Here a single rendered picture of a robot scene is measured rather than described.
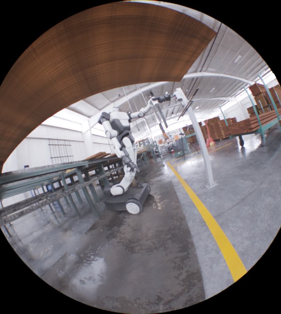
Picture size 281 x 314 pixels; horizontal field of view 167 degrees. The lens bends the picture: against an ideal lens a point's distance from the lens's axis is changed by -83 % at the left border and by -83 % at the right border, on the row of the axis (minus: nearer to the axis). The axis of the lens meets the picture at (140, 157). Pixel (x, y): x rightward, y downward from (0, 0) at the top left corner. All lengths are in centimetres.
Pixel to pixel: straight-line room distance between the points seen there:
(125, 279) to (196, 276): 38
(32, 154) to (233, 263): 811
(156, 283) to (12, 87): 88
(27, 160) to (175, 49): 754
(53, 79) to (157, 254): 91
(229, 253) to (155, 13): 90
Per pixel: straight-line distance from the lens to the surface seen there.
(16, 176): 93
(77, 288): 88
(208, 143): 511
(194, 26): 32
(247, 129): 224
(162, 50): 30
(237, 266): 69
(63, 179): 176
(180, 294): 63
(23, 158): 746
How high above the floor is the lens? 64
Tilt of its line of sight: level
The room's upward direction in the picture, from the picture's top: 19 degrees counter-clockwise
